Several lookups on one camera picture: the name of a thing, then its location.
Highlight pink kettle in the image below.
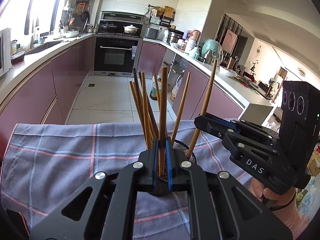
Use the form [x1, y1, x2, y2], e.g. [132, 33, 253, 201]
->
[190, 29, 202, 46]

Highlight black mesh utensil holder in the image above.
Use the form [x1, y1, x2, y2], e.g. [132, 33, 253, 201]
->
[146, 136, 200, 197]

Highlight blue checked cloth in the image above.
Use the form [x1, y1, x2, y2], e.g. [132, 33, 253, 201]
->
[0, 120, 253, 240]

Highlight stacked steel pots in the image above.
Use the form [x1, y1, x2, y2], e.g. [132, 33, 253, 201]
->
[167, 31, 184, 44]

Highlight black built-in oven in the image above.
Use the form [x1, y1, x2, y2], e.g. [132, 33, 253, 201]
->
[94, 36, 143, 76]

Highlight cooking oil bottle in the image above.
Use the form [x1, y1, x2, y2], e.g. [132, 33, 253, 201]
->
[149, 79, 161, 101]

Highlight white plastic bag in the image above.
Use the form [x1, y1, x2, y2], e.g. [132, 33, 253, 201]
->
[297, 180, 319, 221]

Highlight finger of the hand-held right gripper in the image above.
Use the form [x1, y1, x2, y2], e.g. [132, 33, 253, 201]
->
[194, 115, 278, 157]
[205, 113, 280, 151]

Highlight bunch of wooden chopsticks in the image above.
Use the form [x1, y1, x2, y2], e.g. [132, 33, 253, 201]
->
[129, 67, 192, 151]

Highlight person's right hand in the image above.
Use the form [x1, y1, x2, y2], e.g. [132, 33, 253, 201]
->
[251, 177, 298, 212]

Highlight white insulated jug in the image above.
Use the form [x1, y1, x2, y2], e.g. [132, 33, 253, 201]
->
[186, 40, 197, 55]

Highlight clear plastic bag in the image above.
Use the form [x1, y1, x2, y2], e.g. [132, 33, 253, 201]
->
[170, 77, 183, 102]

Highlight white casserole pot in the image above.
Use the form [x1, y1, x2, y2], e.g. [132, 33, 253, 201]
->
[123, 24, 140, 34]

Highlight dark red bowl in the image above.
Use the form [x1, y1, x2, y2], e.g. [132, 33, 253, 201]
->
[10, 51, 26, 65]

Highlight large kitchen window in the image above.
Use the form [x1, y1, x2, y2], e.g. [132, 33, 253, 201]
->
[0, 0, 66, 48]

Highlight black range hood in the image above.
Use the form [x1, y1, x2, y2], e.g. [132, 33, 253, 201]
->
[100, 11, 147, 23]

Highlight white countertop microwave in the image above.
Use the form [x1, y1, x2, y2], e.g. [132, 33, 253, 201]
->
[0, 27, 13, 78]

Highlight black cooking pot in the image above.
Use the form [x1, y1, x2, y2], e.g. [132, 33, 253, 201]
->
[99, 21, 118, 33]

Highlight silver rice cooker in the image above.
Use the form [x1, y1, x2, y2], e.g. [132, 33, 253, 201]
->
[145, 27, 159, 40]

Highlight white kitchen countertop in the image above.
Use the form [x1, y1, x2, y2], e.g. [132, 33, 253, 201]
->
[0, 34, 274, 121]

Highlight long brown chopstick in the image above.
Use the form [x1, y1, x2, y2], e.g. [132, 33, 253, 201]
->
[158, 67, 169, 177]
[186, 59, 218, 159]

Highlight brown travel mug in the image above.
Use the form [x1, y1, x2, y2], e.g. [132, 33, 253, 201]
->
[226, 57, 238, 70]

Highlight pink wall painting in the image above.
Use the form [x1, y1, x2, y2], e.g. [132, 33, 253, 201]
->
[222, 29, 238, 54]

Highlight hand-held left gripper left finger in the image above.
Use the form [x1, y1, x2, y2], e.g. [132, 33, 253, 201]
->
[29, 138, 159, 240]

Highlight pink base cabinets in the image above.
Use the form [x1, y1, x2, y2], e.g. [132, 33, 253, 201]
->
[137, 41, 244, 128]
[0, 36, 94, 126]

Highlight teal appliance in plastic bag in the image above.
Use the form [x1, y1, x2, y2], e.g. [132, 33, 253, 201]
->
[201, 39, 223, 67]

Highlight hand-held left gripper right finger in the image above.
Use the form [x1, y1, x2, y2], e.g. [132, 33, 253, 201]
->
[165, 138, 293, 240]

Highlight steel kitchen sink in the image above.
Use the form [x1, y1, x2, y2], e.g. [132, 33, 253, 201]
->
[25, 41, 63, 55]

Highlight steel kitchen faucet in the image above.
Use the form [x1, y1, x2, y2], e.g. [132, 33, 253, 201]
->
[29, 17, 40, 49]

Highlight black wall rack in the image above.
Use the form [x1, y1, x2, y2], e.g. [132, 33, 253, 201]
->
[147, 4, 176, 28]

